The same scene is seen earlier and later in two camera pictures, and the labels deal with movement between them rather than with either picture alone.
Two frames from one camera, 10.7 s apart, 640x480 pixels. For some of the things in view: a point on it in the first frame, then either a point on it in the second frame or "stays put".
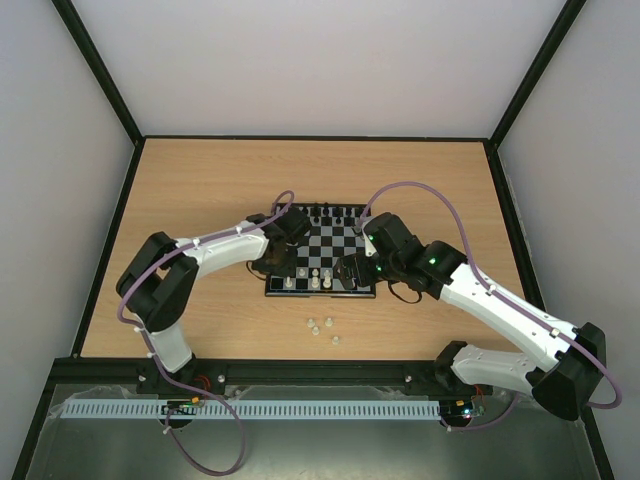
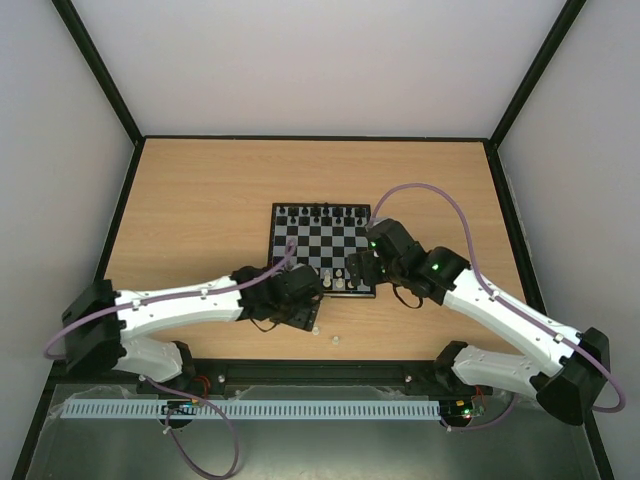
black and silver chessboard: [333, 235] stays put
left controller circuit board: [182, 404] stays put
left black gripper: [288, 269] -> [306, 317]
